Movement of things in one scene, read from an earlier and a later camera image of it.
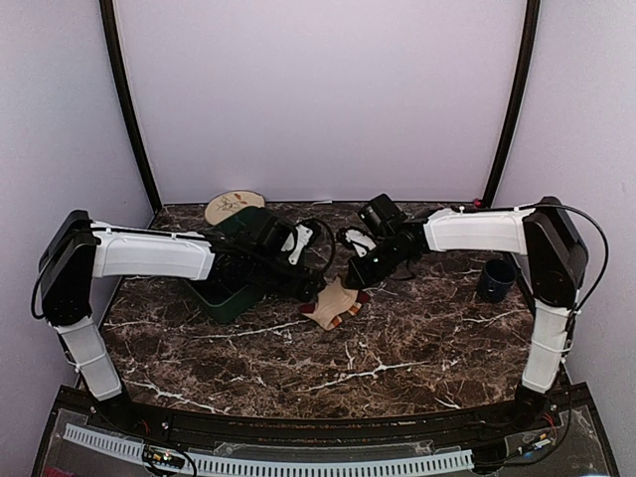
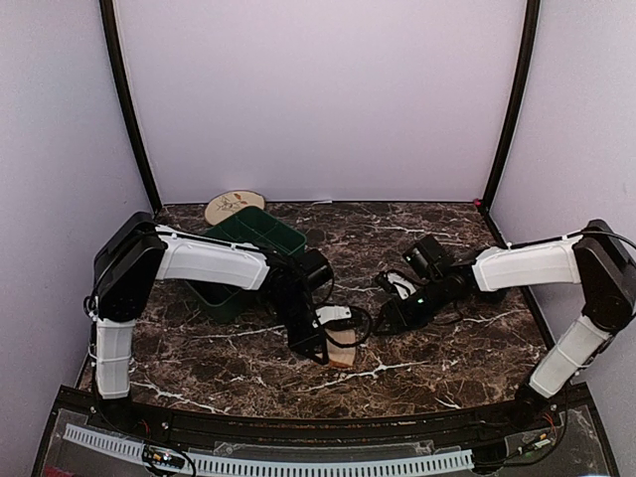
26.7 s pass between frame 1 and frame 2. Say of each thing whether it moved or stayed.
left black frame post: stayed
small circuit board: stayed
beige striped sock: moved
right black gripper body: moved
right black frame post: stayed
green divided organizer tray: stayed
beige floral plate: stayed
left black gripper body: moved
